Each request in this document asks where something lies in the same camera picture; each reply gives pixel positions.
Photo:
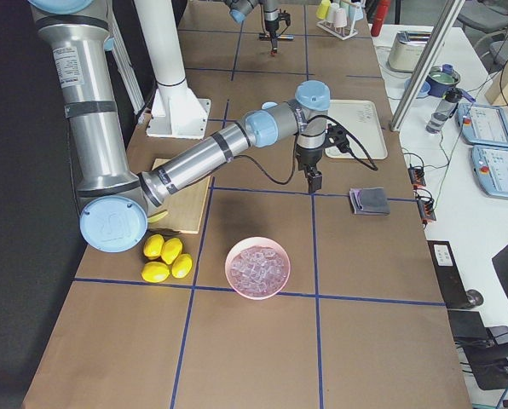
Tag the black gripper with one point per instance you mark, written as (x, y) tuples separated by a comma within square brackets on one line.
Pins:
[(272, 26), (308, 158)]

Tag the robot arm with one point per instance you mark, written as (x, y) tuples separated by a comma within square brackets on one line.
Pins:
[(240, 9), (115, 203)]

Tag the yellow plastic cup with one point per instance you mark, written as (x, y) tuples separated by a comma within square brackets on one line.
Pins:
[(322, 10)]

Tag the white plastic cup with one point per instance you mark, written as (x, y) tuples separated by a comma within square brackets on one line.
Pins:
[(331, 13)]

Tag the light blue plastic cup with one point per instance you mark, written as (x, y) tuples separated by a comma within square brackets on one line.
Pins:
[(268, 104)]

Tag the pink plastic cup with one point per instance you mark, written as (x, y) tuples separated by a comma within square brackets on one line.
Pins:
[(341, 18)]

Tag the pink bowl of ice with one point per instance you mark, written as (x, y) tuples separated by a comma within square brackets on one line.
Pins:
[(257, 268)]

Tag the steel muddler black tip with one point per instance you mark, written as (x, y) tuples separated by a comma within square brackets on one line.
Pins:
[(281, 37)]

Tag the grey folded cloth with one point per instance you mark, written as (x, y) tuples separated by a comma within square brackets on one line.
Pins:
[(369, 201)]

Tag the cream bear serving tray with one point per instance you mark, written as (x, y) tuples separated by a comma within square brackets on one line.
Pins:
[(360, 117)]

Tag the red bottle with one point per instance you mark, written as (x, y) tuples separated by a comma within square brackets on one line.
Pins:
[(379, 17)]

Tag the cream steel toaster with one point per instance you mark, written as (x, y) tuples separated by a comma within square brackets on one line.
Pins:
[(406, 50)]

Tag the bamboo cutting board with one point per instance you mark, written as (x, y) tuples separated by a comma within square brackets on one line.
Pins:
[(184, 210)]

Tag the clear water bottle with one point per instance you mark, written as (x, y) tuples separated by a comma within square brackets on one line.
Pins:
[(444, 111)]

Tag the yellow lemon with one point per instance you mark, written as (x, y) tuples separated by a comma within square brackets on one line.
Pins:
[(182, 266), (171, 250), (155, 272), (153, 246)]

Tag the blue saucepan with lid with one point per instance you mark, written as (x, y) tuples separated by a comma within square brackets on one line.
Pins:
[(441, 79)]

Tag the yellow-green plastic knife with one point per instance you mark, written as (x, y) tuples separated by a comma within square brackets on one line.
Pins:
[(157, 217)]

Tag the blue teach pendant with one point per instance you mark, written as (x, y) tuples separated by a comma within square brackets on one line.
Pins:
[(483, 124), (490, 165)]

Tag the white wire cup rack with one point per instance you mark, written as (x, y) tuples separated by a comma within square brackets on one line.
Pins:
[(355, 13)]

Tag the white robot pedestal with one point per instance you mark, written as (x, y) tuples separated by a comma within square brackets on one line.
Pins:
[(176, 112)]

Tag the aluminium frame post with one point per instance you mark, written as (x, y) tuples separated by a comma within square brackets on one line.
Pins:
[(426, 61)]

